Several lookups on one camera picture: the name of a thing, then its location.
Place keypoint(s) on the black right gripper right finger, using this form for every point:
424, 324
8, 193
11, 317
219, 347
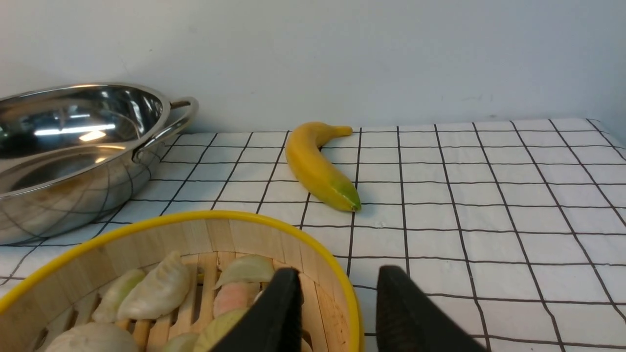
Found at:
408, 321

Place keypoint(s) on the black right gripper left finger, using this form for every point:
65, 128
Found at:
273, 323

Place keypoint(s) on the bamboo steamer with yellow rim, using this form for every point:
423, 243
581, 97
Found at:
65, 292

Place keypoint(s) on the stainless steel pot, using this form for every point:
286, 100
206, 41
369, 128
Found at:
73, 154

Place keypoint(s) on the pink white dumpling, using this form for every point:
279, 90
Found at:
236, 295

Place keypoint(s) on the pale green dumpling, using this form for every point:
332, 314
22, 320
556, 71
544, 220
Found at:
246, 269

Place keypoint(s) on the white checkered tablecloth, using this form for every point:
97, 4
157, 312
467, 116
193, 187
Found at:
516, 230

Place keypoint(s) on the white round bun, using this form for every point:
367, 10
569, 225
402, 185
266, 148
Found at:
94, 337

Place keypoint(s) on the yellow banana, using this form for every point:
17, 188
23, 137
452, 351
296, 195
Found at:
319, 176

